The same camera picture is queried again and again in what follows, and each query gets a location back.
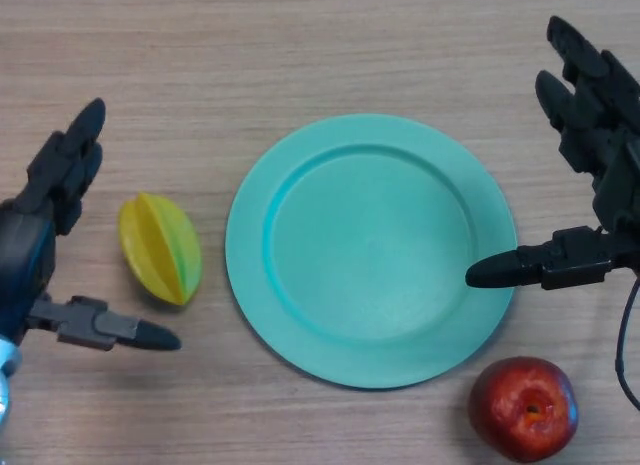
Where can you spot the green round plate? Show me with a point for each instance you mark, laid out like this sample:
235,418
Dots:
370,250

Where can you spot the red apple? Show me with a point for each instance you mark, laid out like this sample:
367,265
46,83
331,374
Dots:
520,410

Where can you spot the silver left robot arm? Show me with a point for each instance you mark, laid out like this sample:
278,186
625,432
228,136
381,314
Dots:
7,360

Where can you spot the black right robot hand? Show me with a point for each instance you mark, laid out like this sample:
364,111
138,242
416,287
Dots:
615,130

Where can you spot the yellow starfruit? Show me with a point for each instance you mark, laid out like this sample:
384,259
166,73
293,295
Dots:
160,247

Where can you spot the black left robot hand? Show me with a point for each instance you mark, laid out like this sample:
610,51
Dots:
22,255

